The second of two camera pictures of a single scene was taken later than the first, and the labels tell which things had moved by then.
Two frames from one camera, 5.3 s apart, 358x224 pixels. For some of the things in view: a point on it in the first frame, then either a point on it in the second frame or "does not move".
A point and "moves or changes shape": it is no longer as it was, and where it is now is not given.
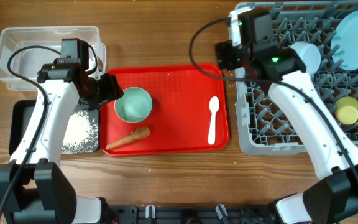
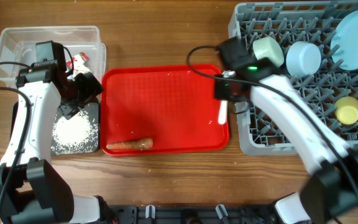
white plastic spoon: [214, 105] -> [222, 112]
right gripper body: [236, 56] -> [223, 90]
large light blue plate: [354, 40] does not move
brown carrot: [138, 133] -> [140, 144]
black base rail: [218, 214] does not move
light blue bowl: [310, 54] does not move
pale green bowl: [134, 106] moves or changes shape
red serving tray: [179, 118] does not move
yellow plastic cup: [347, 110] does not move
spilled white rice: [81, 134] does not move
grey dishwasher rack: [352, 93] does not move
